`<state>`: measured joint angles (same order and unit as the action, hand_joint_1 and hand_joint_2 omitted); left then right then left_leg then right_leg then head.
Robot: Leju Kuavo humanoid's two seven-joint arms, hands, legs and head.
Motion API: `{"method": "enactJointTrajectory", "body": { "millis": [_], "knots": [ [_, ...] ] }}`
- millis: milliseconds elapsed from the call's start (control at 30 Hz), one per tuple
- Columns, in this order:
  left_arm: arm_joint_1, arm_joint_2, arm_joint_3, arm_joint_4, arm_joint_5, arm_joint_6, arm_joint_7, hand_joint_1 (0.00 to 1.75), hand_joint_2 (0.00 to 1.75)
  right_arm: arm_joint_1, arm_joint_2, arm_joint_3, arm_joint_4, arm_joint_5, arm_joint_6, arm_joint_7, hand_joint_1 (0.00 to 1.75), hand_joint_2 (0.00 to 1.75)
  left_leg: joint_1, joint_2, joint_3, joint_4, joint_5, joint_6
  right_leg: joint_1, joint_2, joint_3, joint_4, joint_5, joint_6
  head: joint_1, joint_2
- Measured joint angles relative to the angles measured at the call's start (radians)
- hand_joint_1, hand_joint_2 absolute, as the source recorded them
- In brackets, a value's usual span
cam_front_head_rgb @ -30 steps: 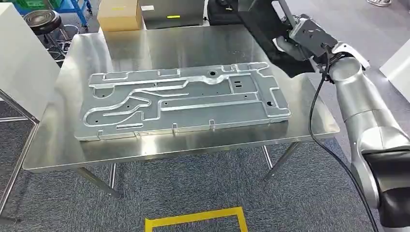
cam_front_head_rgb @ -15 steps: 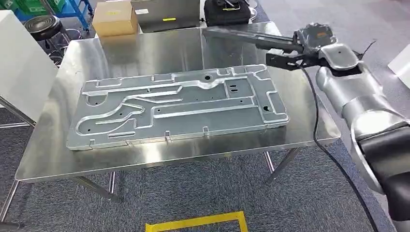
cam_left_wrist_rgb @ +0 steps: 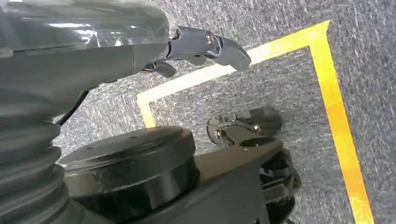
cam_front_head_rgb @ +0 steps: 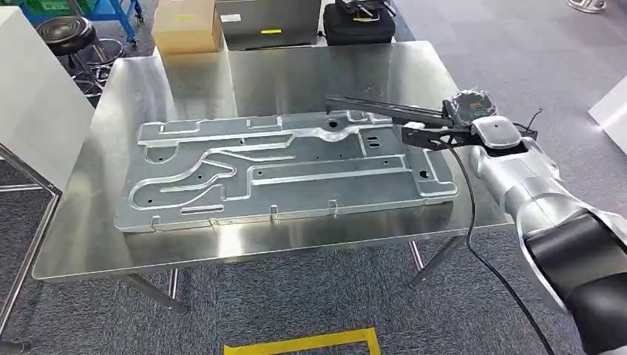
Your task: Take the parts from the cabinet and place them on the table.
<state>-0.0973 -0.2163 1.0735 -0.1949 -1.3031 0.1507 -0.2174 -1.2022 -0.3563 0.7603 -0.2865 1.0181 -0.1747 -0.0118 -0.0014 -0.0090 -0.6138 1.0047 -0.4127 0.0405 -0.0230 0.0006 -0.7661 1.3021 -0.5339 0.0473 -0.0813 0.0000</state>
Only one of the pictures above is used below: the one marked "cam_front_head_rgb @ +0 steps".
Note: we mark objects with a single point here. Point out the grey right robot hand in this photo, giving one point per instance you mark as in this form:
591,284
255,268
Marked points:
468,108

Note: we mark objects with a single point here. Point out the black plastic trim panel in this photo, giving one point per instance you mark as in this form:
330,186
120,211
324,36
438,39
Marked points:
387,110

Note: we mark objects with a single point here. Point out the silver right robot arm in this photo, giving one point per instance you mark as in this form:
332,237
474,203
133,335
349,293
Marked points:
534,186

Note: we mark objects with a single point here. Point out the black tool case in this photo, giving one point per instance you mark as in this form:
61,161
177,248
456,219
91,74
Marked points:
357,32

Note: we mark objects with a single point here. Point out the white block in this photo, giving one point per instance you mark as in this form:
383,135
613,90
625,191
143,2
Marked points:
612,112

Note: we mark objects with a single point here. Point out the round metal base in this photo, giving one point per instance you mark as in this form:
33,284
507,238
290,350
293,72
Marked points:
587,5

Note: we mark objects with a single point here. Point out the large stamped metal panel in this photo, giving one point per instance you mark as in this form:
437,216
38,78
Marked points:
294,181

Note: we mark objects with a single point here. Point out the stainless steel table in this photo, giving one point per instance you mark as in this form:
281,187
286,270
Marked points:
274,78

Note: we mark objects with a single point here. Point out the grey metal case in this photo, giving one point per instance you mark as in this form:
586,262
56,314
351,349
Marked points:
269,19

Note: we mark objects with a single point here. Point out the yellow floor tape square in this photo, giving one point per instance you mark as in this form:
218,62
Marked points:
303,343

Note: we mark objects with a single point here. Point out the cardboard box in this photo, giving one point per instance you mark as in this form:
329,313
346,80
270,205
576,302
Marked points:
186,27

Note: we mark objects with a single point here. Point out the blue cart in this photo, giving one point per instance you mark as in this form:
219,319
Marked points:
120,12

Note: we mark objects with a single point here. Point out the black round stool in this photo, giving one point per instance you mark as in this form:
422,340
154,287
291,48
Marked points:
66,34

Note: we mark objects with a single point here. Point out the green crate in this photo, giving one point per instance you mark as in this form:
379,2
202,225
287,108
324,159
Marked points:
49,6

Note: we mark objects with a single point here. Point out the white board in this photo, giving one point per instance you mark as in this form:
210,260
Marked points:
34,98

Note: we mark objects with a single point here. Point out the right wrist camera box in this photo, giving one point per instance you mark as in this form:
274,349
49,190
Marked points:
426,137

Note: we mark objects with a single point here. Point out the steel tube frame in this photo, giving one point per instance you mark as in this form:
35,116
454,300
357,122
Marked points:
34,235

